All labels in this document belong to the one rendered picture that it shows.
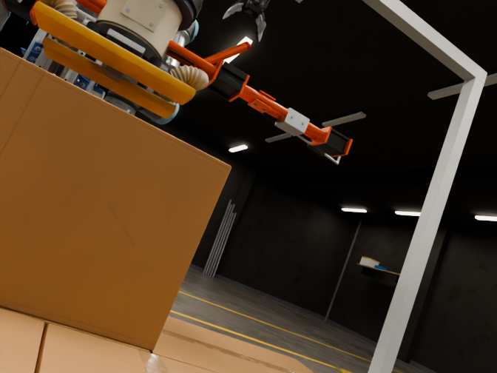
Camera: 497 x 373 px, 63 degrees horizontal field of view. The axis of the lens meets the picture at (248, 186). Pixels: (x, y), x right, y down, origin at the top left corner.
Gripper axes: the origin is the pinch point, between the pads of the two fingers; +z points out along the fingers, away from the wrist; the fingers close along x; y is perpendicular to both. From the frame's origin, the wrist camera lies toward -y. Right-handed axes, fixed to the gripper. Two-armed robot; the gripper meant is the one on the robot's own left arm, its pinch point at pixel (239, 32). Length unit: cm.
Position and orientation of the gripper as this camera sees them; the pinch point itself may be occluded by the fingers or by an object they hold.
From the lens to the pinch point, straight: 157.8
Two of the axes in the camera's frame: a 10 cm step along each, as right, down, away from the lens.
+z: -3.8, 9.1, -1.8
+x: 8.4, 4.2, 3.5
